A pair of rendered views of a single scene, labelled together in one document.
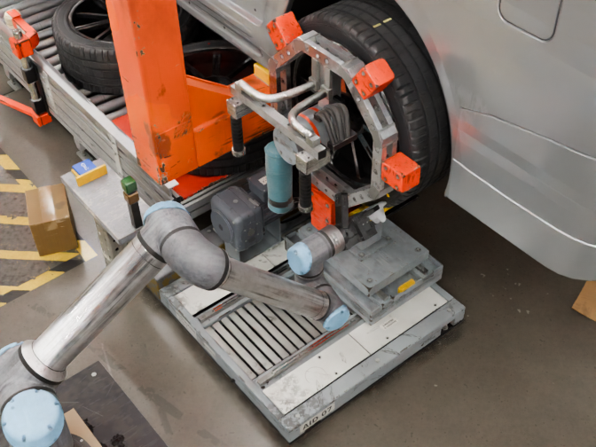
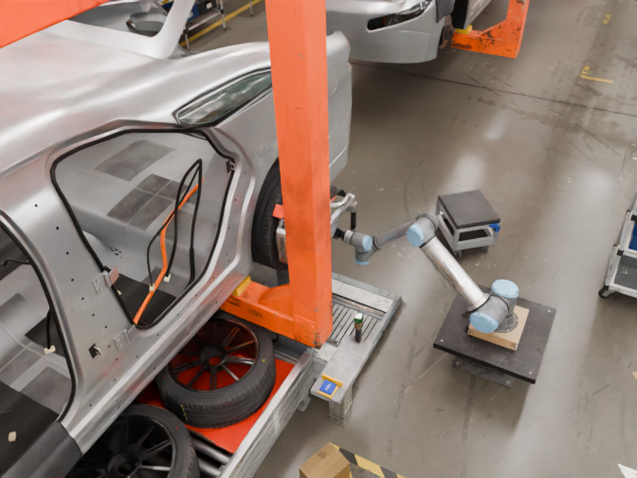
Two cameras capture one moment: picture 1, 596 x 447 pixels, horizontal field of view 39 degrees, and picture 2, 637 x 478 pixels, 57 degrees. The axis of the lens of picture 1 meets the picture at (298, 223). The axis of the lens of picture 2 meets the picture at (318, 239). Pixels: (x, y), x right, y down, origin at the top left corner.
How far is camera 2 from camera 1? 3.98 m
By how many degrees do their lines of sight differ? 76
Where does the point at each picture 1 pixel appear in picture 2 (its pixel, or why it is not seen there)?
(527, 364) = not seen: hidden behind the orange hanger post
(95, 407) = (456, 331)
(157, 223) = (427, 228)
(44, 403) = (498, 284)
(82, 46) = (187, 466)
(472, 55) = not seen: hidden behind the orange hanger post
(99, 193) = (342, 372)
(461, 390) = (338, 260)
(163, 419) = (418, 352)
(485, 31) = not seen: hidden behind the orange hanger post
